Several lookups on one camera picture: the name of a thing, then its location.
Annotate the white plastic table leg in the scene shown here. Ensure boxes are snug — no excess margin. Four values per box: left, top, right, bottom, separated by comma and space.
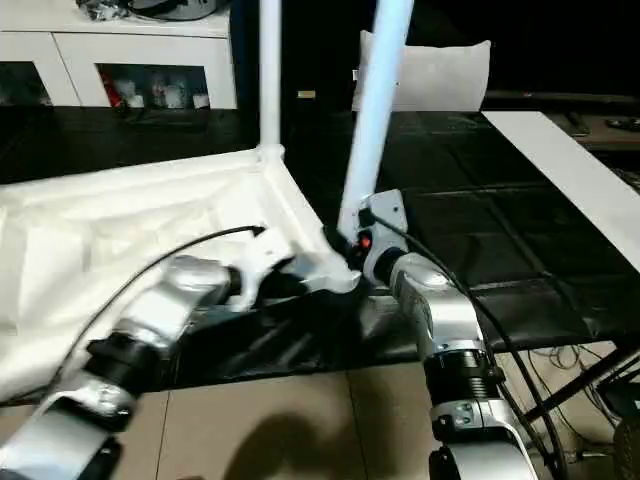
337, 0, 417, 242
257, 0, 290, 162

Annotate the white plastic table top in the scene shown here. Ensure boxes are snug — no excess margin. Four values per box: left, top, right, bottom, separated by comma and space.
0, 144, 362, 407

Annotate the white pillow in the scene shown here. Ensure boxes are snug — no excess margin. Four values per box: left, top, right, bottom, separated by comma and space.
350, 29, 492, 113

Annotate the black box with gold label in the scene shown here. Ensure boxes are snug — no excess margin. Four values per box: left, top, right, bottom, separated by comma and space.
229, 0, 381, 114

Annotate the white flat board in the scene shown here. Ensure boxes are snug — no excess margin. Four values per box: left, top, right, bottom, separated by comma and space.
482, 110, 640, 281

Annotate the black metal table leg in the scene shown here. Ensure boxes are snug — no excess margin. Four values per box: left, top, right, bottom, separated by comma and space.
518, 344, 640, 426

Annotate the white glass-door cabinet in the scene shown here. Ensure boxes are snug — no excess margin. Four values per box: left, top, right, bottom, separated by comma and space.
0, 0, 237, 109

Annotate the dark low bench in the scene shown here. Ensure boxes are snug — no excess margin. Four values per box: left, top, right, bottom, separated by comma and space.
483, 88, 640, 174

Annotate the grey round pot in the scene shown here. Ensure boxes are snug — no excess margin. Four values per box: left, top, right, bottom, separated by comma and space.
128, 0, 224, 22

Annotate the black floor device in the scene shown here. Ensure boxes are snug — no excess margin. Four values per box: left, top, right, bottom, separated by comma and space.
605, 379, 640, 417

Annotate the dark rubber wheel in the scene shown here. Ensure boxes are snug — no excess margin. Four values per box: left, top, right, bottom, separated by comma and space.
612, 417, 640, 480

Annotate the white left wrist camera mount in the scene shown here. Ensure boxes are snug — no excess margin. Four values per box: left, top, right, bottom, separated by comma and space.
230, 227, 297, 312

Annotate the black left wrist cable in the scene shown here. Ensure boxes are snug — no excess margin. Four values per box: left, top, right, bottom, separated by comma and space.
47, 225, 267, 386

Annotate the black cable clutter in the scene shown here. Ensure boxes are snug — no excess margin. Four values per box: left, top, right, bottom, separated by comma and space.
74, 0, 132, 22

